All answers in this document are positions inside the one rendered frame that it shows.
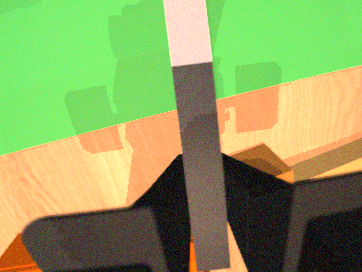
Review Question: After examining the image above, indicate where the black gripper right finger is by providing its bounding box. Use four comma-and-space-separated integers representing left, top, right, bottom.
222, 153, 362, 272

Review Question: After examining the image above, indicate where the green flat mat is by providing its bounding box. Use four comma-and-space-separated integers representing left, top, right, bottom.
0, 0, 362, 156

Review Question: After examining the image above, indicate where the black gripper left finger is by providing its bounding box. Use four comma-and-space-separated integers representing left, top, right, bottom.
21, 154, 191, 272

